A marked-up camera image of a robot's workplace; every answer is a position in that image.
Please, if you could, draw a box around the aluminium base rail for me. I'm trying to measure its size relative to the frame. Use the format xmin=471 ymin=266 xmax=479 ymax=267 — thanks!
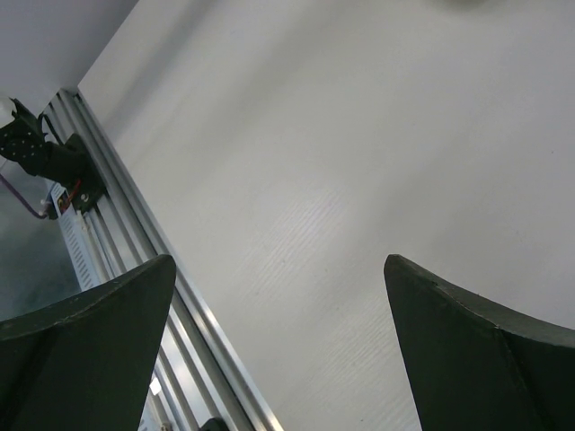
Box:
xmin=44 ymin=88 xmax=282 ymax=430

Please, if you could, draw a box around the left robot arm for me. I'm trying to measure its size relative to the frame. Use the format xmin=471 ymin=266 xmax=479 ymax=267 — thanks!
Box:
xmin=1 ymin=96 xmax=105 ymax=214

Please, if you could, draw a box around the slotted cable duct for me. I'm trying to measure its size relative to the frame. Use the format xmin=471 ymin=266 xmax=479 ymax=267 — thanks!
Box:
xmin=49 ymin=183 xmax=149 ymax=291

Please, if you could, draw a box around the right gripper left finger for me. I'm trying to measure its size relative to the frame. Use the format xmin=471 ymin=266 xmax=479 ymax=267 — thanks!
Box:
xmin=1 ymin=255 xmax=176 ymax=430

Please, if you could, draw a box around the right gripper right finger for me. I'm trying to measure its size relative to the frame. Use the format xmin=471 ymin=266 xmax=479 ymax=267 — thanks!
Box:
xmin=384 ymin=255 xmax=574 ymax=430

